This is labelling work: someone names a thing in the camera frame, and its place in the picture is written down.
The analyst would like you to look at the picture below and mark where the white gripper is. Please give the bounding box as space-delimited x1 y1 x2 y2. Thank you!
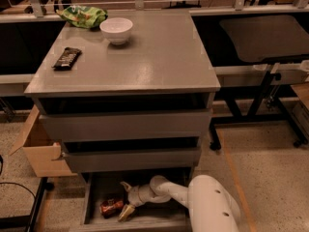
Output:
118 182 156 222

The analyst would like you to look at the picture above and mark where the red coke can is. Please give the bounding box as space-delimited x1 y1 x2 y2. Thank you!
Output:
99 198 124 218

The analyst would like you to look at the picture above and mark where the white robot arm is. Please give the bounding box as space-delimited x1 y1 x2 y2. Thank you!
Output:
118 175 240 232

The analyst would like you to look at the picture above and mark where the bottom grey open drawer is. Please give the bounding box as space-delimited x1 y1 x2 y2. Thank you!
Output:
70 167 192 232

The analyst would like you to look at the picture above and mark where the middle grey drawer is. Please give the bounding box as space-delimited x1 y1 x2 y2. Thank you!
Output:
64 147 201 173

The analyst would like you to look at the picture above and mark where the top grey drawer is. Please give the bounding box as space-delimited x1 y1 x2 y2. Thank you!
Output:
40 109 211 142

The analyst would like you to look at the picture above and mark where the grey drawer cabinet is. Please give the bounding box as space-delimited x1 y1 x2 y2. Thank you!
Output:
25 11 220 160

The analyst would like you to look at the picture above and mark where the brown cardboard box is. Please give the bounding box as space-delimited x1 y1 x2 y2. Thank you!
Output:
9 105 75 177

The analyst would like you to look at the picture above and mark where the dark chocolate bar wrapper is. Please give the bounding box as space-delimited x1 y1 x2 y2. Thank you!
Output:
52 47 82 71

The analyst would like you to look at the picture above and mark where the white ceramic bowl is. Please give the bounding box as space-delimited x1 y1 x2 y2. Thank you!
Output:
99 17 133 44

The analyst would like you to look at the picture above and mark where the green chip bag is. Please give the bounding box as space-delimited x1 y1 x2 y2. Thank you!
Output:
56 5 108 29

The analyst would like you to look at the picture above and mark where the black cable on floor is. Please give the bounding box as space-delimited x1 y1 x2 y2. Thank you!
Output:
0 154 37 201

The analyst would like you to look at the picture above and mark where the black cart frame left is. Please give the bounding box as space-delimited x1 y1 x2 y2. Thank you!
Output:
0 177 55 232

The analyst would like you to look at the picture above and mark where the black table frame with casters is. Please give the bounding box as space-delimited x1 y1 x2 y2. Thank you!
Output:
210 63 308 151

